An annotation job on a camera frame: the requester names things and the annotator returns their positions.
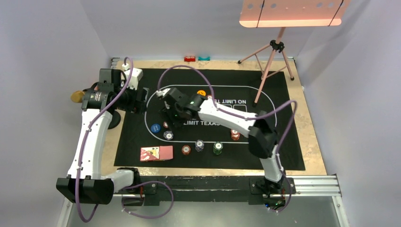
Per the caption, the single blue poker chip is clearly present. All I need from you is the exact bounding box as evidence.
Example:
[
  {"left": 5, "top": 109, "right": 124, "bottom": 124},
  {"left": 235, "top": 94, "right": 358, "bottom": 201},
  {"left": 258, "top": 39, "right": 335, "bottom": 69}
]
[{"left": 163, "top": 131, "right": 174, "bottom": 140}]

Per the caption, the blue small blind button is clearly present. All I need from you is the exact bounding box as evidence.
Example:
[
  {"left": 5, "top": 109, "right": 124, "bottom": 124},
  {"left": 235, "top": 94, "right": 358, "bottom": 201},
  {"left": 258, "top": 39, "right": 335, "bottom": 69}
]
[{"left": 150, "top": 123, "right": 161, "bottom": 133}]

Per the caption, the orange big blind button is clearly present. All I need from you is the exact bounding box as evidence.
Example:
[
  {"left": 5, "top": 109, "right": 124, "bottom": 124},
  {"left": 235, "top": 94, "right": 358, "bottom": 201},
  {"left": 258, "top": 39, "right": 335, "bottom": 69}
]
[{"left": 197, "top": 90, "right": 206, "bottom": 96}]

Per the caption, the red poker chip stack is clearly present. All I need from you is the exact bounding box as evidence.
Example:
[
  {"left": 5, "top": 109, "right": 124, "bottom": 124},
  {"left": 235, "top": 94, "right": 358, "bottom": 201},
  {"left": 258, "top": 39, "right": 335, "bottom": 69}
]
[{"left": 181, "top": 145, "right": 191, "bottom": 155}]

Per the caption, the blue poker chip stack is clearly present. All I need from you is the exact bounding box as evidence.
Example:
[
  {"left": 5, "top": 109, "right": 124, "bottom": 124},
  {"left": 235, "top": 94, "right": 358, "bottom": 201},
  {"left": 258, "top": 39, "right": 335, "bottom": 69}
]
[{"left": 195, "top": 140, "right": 204, "bottom": 152}]

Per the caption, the small red chip stack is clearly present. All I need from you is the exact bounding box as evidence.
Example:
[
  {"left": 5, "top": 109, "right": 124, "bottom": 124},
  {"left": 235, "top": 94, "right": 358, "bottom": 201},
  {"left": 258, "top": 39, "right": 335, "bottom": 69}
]
[{"left": 231, "top": 129, "right": 241, "bottom": 141}]

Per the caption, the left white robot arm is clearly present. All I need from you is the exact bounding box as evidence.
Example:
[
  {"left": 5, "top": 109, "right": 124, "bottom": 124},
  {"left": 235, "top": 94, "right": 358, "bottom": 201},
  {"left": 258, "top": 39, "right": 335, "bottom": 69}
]
[{"left": 56, "top": 68, "right": 149, "bottom": 204}]

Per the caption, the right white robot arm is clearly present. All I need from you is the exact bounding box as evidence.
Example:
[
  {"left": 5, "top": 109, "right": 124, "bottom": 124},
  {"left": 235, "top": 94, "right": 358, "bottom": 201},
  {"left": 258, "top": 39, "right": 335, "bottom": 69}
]
[{"left": 156, "top": 87, "right": 284, "bottom": 192}]

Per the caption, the black round microphone base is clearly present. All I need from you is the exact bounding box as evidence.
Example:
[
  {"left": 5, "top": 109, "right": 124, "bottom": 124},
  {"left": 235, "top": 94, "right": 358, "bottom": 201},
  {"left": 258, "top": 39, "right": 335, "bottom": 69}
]
[{"left": 108, "top": 111, "right": 121, "bottom": 130}]

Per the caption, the black poker table mat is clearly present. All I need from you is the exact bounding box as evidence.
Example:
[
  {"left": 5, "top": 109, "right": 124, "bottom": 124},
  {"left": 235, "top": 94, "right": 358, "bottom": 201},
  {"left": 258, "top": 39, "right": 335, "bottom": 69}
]
[{"left": 114, "top": 69, "right": 289, "bottom": 170}]

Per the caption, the red playing card box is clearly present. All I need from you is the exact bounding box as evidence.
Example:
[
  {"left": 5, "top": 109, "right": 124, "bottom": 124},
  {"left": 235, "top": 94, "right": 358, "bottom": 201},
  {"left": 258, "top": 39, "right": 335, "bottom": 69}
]
[{"left": 139, "top": 146, "right": 173, "bottom": 162}]

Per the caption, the red toy block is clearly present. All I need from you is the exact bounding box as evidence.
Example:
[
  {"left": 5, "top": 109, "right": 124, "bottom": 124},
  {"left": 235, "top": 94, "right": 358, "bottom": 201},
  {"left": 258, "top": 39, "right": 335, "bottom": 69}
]
[{"left": 183, "top": 55, "right": 196, "bottom": 62}]

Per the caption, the green poker chip stack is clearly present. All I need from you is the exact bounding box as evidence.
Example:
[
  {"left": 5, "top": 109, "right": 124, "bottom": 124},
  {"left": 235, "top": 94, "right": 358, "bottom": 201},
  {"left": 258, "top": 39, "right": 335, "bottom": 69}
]
[{"left": 213, "top": 142, "right": 223, "bottom": 155}]

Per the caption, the gold microphone head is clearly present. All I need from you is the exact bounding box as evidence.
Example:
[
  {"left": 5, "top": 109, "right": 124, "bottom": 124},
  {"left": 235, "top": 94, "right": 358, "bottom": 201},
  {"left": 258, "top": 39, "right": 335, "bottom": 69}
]
[{"left": 70, "top": 91, "right": 85, "bottom": 103}]

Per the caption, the teal toy block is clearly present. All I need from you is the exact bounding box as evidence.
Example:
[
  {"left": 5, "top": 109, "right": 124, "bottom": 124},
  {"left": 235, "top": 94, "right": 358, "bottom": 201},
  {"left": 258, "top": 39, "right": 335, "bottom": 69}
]
[{"left": 198, "top": 55, "right": 210, "bottom": 61}]

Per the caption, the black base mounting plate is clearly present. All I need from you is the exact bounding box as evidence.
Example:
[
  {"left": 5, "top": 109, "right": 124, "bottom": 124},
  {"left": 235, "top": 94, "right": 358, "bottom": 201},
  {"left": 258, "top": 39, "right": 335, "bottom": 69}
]
[{"left": 117, "top": 176, "right": 297, "bottom": 207}]

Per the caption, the pink tripod stand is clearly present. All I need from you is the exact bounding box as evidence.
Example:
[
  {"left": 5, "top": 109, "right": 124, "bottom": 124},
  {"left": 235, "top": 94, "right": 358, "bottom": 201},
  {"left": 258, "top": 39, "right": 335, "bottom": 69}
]
[{"left": 237, "top": 27, "right": 295, "bottom": 107}]

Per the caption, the pink perforated panel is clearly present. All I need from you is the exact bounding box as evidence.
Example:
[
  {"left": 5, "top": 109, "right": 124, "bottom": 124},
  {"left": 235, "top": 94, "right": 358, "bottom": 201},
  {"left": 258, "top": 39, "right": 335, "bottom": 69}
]
[{"left": 239, "top": 0, "right": 350, "bottom": 28}]

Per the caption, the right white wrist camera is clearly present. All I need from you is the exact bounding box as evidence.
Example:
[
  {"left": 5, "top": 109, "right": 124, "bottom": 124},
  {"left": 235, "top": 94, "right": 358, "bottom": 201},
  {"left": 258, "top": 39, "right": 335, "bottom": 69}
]
[{"left": 156, "top": 88, "right": 170, "bottom": 98}]

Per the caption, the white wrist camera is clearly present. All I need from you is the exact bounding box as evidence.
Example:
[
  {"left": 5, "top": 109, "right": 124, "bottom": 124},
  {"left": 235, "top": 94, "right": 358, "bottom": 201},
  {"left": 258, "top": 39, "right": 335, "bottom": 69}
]
[
  {"left": 122, "top": 68, "right": 143, "bottom": 90},
  {"left": 156, "top": 88, "right": 170, "bottom": 98}
]

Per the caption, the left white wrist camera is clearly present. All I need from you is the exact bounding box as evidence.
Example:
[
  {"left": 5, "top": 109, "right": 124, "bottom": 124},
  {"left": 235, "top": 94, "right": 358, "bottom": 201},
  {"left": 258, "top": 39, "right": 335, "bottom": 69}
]
[{"left": 122, "top": 68, "right": 143, "bottom": 90}]

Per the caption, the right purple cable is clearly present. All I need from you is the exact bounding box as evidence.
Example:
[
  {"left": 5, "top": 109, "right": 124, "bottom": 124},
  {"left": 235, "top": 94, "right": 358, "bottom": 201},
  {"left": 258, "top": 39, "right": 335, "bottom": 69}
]
[{"left": 157, "top": 65, "right": 298, "bottom": 214}]

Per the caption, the purple cable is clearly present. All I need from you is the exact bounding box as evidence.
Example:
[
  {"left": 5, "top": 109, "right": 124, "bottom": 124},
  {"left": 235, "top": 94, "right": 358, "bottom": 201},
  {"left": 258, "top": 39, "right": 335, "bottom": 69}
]
[
  {"left": 157, "top": 65, "right": 298, "bottom": 214},
  {"left": 75, "top": 56, "right": 175, "bottom": 223}
]

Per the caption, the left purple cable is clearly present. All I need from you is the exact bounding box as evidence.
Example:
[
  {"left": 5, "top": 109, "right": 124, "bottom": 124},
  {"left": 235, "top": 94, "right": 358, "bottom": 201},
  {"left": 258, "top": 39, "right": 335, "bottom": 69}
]
[{"left": 75, "top": 56, "right": 175, "bottom": 223}]

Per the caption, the aluminium rail frame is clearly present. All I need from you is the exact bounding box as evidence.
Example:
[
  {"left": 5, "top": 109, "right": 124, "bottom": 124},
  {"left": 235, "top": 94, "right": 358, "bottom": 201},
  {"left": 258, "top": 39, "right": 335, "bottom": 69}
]
[{"left": 57, "top": 175, "right": 349, "bottom": 227}]

